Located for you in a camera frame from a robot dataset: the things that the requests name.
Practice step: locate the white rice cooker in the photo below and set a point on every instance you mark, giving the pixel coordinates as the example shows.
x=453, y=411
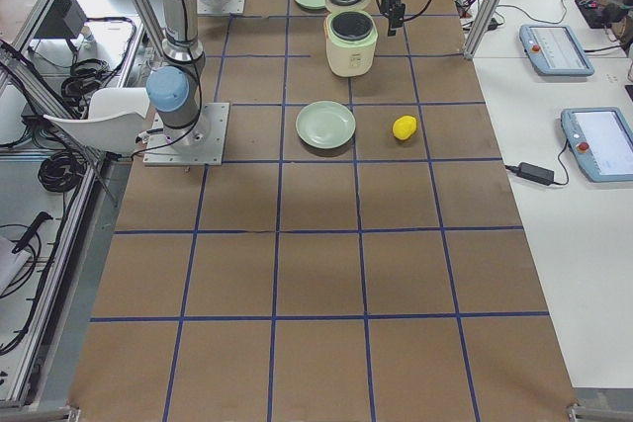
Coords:
x=350, y=37

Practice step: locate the yellow toy bell pepper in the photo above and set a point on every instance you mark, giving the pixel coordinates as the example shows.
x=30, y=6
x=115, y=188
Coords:
x=404, y=127

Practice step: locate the far teach pendant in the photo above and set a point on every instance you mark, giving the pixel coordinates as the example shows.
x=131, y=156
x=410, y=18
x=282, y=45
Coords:
x=554, y=51

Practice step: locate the teach pendant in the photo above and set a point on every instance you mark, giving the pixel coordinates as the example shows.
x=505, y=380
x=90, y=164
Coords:
x=601, y=142
x=554, y=51

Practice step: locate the black power brick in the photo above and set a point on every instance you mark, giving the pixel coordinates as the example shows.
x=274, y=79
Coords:
x=535, y=174

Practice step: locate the near teach pendant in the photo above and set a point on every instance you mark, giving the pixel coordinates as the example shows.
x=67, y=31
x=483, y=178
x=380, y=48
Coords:
x=601, y=142

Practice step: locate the white plastic chair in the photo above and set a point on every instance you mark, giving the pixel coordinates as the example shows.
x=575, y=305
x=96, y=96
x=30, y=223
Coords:
x=115, y=118

